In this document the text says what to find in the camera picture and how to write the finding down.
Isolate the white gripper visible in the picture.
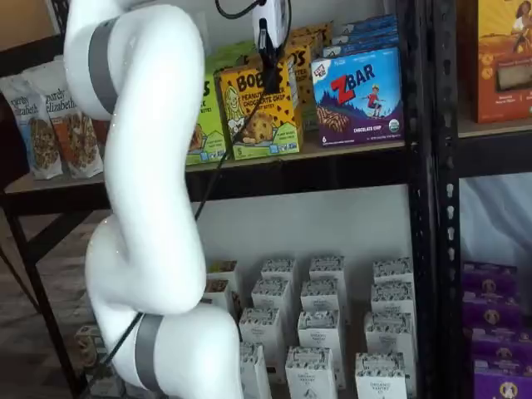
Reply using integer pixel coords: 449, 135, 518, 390
252, 0, 291, 93

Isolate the orange Bobo's peanut butter box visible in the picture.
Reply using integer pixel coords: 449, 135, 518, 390
219, 64, 303, 161

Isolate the green Bobo's box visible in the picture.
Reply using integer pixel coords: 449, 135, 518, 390
185, 75, 230, 166
203, 40, 261, 79

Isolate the blue Zbar chocolate chip box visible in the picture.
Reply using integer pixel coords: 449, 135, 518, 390
311, 46, 405, 147

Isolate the black metal shelf rack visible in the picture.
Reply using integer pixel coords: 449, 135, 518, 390
0, 0, 437, 399

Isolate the white floral pantry box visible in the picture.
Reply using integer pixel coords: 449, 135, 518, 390
372, 257, 415, 288
297, 309, 347, 390
364, 311, 416, 396
284, 346, 338, 399
260, 257, 300, 292
354, 352, 407, 399
369, 282, 416, 318
250, 278, 294, 324
239, 341, 273, 399
299, 278, 349, 333
239, 307, 286, 369
308, 255, 346, 284

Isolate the white box with food picture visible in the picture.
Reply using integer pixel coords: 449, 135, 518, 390
73, 325, 106, 369
206, 260, 240, 292
201, 278, 238, 321

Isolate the large orange snack box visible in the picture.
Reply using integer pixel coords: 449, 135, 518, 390
469, 0, 532, 125

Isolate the light wooden shelf board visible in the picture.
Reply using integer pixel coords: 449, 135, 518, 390
456, 118, 532, 139

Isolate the tan wooden shelf board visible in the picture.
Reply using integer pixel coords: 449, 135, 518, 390
3, 139, 407, 196

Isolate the purple snack box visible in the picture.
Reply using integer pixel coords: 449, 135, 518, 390
471, 327, 532, 365
461, 290, 524, 329
473, 359, 532, 399
461, 260, 519, 294

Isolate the orange Purely Elizabeth granola bag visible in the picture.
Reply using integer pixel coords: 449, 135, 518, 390
22, 62, 106, 180

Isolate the black perforated metal rack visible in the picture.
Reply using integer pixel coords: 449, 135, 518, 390
431, 0, 532, 399

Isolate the blue Purely Elizabeth granola bag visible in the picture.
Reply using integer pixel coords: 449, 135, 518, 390
0, 76, 63, 180

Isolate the white fabric sheet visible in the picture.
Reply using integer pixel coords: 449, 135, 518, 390
459, 174, 532, 267

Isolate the dark maroon chair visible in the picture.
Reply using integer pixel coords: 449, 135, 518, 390
0, 93, 31, 196

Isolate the short black cable loop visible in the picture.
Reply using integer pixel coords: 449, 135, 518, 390
214, 0, 261, 20

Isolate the long black cable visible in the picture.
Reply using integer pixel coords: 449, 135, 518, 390
101, 91, 268, 369

